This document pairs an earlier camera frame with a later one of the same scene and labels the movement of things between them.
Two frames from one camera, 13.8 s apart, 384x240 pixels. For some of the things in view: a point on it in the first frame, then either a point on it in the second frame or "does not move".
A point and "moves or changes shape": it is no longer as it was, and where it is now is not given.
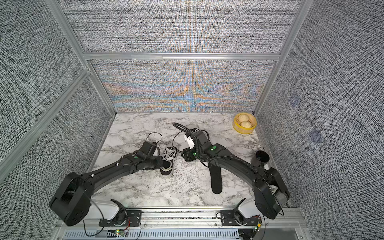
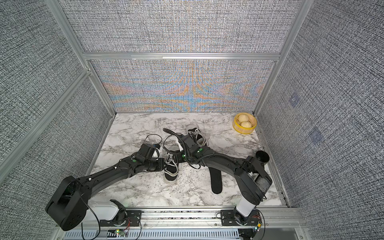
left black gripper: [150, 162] does not move
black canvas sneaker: [169, 156] moves or changes shape
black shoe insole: [216, 180] does not move
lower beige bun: [246, 124] does not move
